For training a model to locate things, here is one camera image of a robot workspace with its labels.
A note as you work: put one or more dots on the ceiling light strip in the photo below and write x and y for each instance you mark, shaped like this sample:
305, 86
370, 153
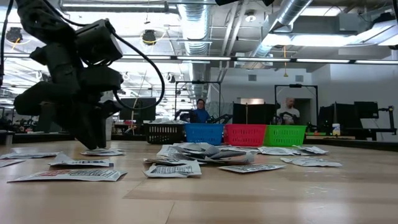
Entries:
202, 58

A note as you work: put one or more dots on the blue plastic basket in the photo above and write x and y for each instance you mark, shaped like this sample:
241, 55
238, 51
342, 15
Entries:
203, 134

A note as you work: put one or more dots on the crumpled white sachet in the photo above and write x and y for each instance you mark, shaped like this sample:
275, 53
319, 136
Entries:
174, 170

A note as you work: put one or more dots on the black partition panel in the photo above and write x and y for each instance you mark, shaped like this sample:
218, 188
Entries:
258, 113

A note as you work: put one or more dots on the black background robot arm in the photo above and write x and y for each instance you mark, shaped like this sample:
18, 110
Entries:
221, 119
183, 115

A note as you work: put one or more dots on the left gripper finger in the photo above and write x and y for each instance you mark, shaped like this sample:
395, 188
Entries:
81, 127
99, 130

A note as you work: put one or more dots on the small white bottle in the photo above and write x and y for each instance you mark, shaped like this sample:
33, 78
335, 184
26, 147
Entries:
336, 130

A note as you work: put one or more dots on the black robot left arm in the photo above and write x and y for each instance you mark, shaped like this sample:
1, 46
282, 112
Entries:
40, 18

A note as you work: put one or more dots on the green plastic basket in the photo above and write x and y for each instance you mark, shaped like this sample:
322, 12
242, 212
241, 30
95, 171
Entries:
284, 136

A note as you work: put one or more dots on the red plastic basket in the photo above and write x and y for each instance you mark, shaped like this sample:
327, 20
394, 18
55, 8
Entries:
245, 135

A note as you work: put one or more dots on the black ceiling pendant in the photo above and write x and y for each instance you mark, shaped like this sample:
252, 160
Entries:
12, 35
149, 37

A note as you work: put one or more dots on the black plastic basket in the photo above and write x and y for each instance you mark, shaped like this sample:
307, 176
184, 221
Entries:
164, 133

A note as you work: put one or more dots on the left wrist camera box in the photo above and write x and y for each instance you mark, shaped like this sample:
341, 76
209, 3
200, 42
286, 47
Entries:
98, 40

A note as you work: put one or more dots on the white printed sachet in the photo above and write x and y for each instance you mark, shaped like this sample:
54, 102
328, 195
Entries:
168, 161
311, 161
241, 160
275, 151
250, 168
81, 161

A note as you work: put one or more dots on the person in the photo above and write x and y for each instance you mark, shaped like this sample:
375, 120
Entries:
289, 110
200, 115

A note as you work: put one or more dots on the white wipes canister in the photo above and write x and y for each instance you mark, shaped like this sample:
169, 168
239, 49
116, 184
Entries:
109, 129

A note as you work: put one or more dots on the dark antiseptic towelette packet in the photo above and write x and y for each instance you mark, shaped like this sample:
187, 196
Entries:
311, 150
230, 154

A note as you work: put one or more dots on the grey cup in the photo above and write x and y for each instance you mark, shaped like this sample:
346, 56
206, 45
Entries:
9, 138

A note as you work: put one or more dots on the black camera rig frame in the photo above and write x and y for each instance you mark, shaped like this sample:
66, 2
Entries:
199, 82
295, 85

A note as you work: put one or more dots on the silver ceiling duct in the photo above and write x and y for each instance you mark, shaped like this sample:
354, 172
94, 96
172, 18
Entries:
292, 11
196, 28

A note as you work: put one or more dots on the red-label ointment packet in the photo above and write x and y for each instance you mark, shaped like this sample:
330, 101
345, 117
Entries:
71, 175

